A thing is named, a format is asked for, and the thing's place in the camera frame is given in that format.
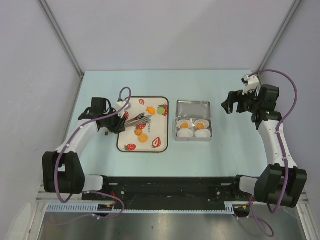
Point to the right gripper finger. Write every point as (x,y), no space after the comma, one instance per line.
(228,106)
(233,97)

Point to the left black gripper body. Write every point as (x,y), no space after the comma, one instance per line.
(113,124)

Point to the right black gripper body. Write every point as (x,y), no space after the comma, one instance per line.
(246,102)

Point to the metal serving tongs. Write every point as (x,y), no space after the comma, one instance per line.
(135,120)

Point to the orange flower cookie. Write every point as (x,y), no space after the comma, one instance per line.
(200,126)

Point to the orange round cookie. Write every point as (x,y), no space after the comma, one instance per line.
(184,125)
(143,138)

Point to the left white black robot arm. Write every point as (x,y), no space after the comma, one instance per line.
(62,169)

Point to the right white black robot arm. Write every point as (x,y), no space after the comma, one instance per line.
(282,182)

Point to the orange round cookie on tray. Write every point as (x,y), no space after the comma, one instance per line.
(143,138)

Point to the white paper cup back right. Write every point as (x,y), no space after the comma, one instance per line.
(204,121)

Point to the white paper cup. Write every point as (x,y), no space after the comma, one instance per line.
(185,133)
(189,122)
(204,121)
(202,133)

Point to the silver tin lid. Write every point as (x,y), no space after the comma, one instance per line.
(193,109)

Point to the orange fish shaped cookie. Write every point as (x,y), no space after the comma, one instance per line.
(151,110)

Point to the white paper cup front right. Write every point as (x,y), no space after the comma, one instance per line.
(202,133)

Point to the strawberry pattern white tray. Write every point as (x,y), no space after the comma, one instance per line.
(156,127)

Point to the green round cookie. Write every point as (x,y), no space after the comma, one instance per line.
(161,110)

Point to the white paper cup front left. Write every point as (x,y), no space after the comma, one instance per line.
(185,133)

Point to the white paper cup back left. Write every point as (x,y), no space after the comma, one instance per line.
(189,122)

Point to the silver tin box base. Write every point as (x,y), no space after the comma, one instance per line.
(194,129)

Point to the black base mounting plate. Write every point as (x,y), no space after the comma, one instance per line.
(169,193)

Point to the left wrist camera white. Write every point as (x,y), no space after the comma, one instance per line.
(121,107)

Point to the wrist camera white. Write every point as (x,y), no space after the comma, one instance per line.
(252,84)
(121,107)

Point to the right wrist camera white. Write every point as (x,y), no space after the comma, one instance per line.
(252,84)

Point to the white slotted cable duct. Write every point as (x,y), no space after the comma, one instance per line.
(227,209)

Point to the left aluminium frame post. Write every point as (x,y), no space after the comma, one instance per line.
(48,13)

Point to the aluminium frame post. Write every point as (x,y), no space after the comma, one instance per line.
(284,26)
(48,13)

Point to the right aluminium frame post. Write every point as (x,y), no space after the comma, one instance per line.
(284,26)

